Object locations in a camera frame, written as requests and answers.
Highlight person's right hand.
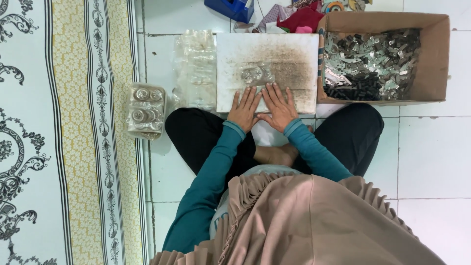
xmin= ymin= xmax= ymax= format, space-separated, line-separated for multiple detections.
xmin=256 ymin=82 xmax=300 ymax=134

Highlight person's left hand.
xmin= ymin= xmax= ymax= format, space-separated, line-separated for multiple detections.
xmin=226 ymin=86 xmax=263 ymax=133

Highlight clear bag of metal discs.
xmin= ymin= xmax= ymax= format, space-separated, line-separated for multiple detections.
xmin=235 ymin=61 xmax=292 ymax=112

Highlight white cloth in lap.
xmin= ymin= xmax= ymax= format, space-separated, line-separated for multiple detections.
xmin=252 ymin=119 xmax=292 ymax=147

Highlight person's bare foot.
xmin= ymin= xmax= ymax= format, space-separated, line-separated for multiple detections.
xmin=253 ymin=143 xmax=300 ymax=167

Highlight stained white foam board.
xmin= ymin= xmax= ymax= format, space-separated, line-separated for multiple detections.
xmin=216 ymin=32 xmax=320 ymax=115

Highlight stack of empty clear bags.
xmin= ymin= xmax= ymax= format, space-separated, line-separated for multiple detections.
xmin=172 ymin=29 xmax=218 ymax=111

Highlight person's legs in black trousers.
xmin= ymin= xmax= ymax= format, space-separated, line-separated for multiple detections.
xmin=164 ymin=103 xmax=385 ymax=178

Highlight heap of colourful fabric scraps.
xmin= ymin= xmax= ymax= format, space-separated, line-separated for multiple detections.
xmin=233 ymin=0 xmax=326 ymax=34

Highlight pile of filled disc packets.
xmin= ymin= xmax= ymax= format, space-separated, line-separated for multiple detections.
xmin=125 ymin=82 xmax=168 ymax=141

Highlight heap of small metal parts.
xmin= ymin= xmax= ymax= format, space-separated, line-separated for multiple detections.
xmin=323 ymin=28 xmax=422 ymax=102

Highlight blue tape dispenser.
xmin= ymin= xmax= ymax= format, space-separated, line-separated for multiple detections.
xmin=204 ymin=0 xmax=255 ymax=24

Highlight beige headscarf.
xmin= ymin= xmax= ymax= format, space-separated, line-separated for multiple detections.
xmin=149 ymin=172 xmax=448 ymax=265

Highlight cluster of colourful tape rolls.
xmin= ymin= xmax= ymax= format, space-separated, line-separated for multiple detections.
xmin=319 ymin=0 xmax=373 ymax=14

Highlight brown cardboard box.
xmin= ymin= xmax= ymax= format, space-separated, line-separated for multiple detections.
xmin=316 ymin=11 xmax=452 ymax=107

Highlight patterned white and yellow carpet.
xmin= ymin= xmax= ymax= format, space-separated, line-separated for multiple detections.
xmin=0 ymin=0 xmax=149 ymax=265

